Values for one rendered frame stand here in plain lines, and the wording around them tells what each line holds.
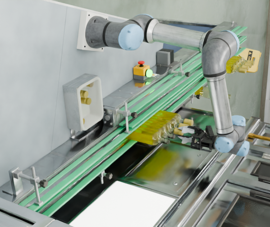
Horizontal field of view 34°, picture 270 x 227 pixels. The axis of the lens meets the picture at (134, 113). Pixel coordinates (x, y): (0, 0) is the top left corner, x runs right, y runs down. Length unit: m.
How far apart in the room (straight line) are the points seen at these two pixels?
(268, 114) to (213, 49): 6.83
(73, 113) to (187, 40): 0.62
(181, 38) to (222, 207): 0.77
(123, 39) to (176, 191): 0.72
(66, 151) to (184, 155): 0.63
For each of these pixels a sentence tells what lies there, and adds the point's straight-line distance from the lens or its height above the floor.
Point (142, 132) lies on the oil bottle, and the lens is 2.20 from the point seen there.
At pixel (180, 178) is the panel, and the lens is 2.12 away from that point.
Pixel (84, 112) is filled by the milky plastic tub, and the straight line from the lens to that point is 2.16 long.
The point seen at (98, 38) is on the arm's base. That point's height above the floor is 0.85.
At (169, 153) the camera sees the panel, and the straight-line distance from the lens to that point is 2.32.
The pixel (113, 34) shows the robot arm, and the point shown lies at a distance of 1.99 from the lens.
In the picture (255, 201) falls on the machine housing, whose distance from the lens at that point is 2.09.
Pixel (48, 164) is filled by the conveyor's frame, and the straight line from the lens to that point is 1.96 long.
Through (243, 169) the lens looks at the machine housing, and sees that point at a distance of 2.29.
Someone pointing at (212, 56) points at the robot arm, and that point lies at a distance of 1.82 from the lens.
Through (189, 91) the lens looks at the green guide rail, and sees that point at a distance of 2.82.
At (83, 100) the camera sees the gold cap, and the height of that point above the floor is 0.79.
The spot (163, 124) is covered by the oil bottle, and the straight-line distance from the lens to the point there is 2.28.
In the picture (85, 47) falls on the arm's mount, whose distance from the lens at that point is 2.06.
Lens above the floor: 2.02
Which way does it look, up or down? 29 degrees down
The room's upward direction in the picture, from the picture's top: 102 degrees clockwise
